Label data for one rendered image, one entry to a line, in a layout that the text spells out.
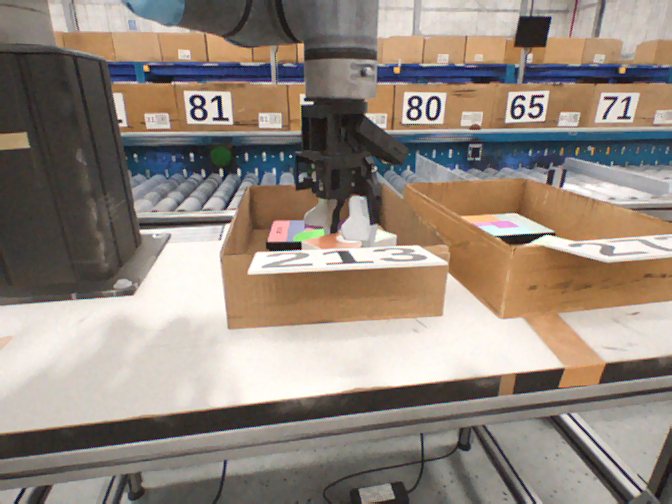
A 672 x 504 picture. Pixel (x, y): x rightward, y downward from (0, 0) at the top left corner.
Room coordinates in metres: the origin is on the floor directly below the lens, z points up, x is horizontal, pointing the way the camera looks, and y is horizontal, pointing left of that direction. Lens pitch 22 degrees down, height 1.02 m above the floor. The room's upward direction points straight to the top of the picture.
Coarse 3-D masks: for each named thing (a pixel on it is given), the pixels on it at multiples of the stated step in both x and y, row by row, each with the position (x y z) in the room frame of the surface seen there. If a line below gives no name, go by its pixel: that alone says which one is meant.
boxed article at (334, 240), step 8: (336, 232) 0.59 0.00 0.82; (384, 232) 0.60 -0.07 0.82; (312, 240) 0.56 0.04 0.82; (320, 240) 0.56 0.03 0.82; (328, 240) 0.56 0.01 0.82; (336, 240) 0.56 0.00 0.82; (344, 240) 0.56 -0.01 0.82; (376, 240) 0.56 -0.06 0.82; (384, 240) 0.57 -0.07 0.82; (392, 240) 0.58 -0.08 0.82; (304, 248) 0.55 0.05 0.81; (312, 248) 0.53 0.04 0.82; (320, 248) 0.52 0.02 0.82; (328, 248) 0.52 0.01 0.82; (336, 248) 0.52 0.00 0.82; (344, 248) 0.52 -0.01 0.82
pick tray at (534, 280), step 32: (416, 192) 0.75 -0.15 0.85; (448, 192) 0.85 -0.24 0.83; (480, 192) 0.86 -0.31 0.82; (512, 192) 0.87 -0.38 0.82; (544, 192) 0.82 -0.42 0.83; (448, 224) 0.62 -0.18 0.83; (544, 224) 0.80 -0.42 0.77; (576, 224) 0.72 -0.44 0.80; (608, 224) 0.65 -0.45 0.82; (640, 224) 0.60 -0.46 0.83; (480, 256) 0.52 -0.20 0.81; (512, 256) 0.46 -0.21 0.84; (544, 256) 0.46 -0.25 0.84; (576, 256) 0.47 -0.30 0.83; (480, 288) 0.51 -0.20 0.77; (512, 288) 0.46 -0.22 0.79; (544, 288) 0.47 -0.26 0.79; (576, 288) 0.48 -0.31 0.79; (608, 288) 0.48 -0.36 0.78; (640, 288) 0.50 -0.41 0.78
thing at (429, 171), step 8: (416, 160) 1.53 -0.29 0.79; (424, 160) 1.44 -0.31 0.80; (416, 168) 1.53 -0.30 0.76; (424, 168) 1.43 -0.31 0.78; (432, 168) 1.35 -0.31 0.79; (440, 168) 1.28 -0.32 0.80; (424, 176) 1.43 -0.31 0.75; (432, 176) 1.34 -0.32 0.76; (440, 176) 1.27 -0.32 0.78; (448, 176) 1.20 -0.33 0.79; (456, 176) 1.14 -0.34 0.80
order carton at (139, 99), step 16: (128, 96) 1.51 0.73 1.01; (144, 96) 1.52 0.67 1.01; (160, 96) 1.53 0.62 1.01; (128, 112) 1.51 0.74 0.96; (144, 112) 1.52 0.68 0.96; (160, 112) 1.53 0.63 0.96; (176, 112) 1.53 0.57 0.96; (128, 128) 1.51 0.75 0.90; (144, 128) 1.52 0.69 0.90; (160, 128) 1.53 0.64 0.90; (176, 128) 1.53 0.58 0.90
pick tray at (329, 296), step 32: (256, 192) 0.81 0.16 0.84; (288, 192) 0.82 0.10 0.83; (384, 192) 0.81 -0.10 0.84; (256, 224) 0.81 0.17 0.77; (384, 224) 0.80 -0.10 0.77; (416, 224) 0.60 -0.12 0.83; (224, 256) 0.43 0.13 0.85; (448, 256) 0.46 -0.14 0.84; (224, 288) 0.43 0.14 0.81; (256, 288) 0.44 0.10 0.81; (288, 288) 0.44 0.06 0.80; (320, 288) 0.44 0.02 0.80; (352, 288) 0.45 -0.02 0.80; (384, 288) 0.45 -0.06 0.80; (416, 288) 0.46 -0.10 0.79; (256, 320) 0.44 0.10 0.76; (288, 320) 0.44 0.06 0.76; (320, 320) 0.44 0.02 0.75; (352, 320) 0.45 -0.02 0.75
